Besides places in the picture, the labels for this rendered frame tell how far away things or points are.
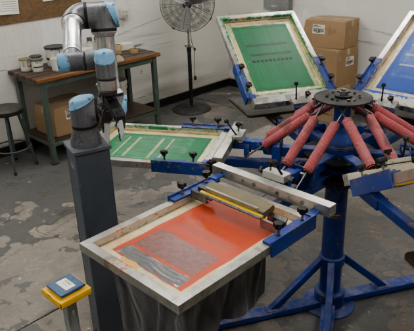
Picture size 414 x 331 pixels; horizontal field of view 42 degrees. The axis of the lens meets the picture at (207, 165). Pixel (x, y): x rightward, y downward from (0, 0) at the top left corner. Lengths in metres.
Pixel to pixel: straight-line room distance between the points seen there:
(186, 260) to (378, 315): 1.64
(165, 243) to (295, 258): 1.77
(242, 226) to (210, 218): 0.16
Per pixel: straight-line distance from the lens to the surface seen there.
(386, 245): 4.11
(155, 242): 2.23
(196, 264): 2.08
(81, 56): 2.18
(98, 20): 2.50
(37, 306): 3.63
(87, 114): 2.53
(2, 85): 5.84
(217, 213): 2.42
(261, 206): 2.26
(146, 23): 6.75
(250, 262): 2.05
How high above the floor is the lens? 2.13
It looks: 24 degrees down
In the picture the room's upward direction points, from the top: 2 degrees counter-clockwise
